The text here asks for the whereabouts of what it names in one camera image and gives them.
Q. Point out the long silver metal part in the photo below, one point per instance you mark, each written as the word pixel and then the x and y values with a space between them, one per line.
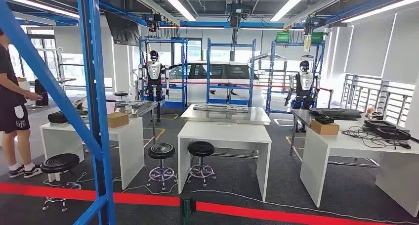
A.
pixel 219 108

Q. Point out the blue steel shelf rack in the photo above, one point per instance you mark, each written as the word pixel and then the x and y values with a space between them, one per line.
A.
pixel 184 53
pixel 208 72
pixel 269 86
pixel 95 86

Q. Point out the steel top workbench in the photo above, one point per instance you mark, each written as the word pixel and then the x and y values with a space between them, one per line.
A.
pixel 255 117

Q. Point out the white car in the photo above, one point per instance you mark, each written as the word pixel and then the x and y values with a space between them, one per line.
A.
pixel 196 92

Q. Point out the white desk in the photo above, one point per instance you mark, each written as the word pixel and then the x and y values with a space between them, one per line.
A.
pixel 131 151
pixel 226 135
pixel 314 171

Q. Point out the black round stool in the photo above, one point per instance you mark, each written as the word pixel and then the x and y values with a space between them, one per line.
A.
pixel 201 148
pixel 60 163

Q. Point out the steel table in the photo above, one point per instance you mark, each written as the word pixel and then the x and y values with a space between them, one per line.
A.
pixel 301 115
pixel 144 108

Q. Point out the black ringed stool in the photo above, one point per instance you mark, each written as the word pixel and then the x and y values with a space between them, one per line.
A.
pixel 161 150

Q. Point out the silver black humanoid robot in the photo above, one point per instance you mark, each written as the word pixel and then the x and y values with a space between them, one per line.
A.
pixel 305 81
pixel 154 71

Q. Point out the cardboard box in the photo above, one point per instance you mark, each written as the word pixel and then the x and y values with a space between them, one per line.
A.
pixel 117 120
pixel 324 128

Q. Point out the ceiling hoist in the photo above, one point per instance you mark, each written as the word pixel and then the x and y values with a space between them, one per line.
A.
pixel 312 22
pixel 236 12
pixel 152 20

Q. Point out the open laptop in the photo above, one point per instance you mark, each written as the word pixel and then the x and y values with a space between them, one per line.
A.
pixel 110 108

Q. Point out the green plastic crate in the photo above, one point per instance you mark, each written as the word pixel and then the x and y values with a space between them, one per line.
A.
pixel 283 37
pixel 317 37

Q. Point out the ceiling light strip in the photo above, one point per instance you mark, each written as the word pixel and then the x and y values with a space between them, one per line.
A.
pixel 288 7
pixel 39 5
pixel 379 10
pixel 178 6

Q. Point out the black handheld device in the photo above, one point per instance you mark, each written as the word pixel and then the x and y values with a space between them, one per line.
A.
pixel 324 120

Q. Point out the hoist pendant tag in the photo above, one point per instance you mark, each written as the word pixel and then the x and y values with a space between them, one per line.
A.
pixel 307 43

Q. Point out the black flat tray stack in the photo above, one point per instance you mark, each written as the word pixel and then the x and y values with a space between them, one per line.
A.
pixel 334 113

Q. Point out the black carry case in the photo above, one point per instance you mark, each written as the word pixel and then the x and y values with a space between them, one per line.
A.
pixel 55 118

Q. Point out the grey roller blind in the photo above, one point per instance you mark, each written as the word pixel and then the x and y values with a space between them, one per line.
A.
pixel 370 46
pixel 404 46

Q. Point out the white metal railing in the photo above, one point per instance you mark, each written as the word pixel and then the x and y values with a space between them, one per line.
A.
pixel 383 95

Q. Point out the black equipment cases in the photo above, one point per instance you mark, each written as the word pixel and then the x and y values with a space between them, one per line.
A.
pixel 389 131

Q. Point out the person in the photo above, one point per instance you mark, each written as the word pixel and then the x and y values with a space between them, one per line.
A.
pixel 9 112

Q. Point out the black barrier post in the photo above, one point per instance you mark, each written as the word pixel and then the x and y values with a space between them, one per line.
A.
pixel 186 213

